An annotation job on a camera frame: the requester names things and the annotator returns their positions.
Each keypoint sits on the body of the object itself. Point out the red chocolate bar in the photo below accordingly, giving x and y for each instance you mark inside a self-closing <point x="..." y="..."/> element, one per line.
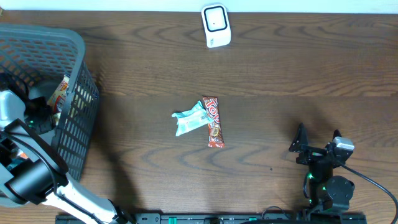
<point x="214" y="127"/>

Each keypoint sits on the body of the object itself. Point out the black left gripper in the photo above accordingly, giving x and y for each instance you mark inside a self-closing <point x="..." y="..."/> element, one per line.
<point x="48" y="124"/>

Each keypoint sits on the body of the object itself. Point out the white barcode scanner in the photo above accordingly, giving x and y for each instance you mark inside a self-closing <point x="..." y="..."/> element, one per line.
<point x="216" y="25"/>

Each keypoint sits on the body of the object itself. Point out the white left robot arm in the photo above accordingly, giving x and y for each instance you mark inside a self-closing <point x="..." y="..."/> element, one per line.
<point x="43" y="177"/>

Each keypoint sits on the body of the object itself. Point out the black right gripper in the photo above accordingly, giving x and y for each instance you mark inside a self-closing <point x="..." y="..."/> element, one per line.
<point x="312" y="154"/>

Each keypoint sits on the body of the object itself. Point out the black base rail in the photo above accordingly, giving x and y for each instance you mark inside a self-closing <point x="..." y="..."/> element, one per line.
<point x="274" y="217"/>

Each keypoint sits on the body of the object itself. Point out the orange snack bag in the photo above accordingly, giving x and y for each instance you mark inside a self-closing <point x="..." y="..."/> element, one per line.
<point x="58" y="98"/>

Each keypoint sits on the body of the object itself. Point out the grey plastic basket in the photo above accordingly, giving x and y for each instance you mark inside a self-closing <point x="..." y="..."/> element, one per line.
<point x="34" y="60"/>

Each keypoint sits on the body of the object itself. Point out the green wet wipes pack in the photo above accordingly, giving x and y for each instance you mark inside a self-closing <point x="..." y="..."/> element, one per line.
<point x="192" y="119"/>

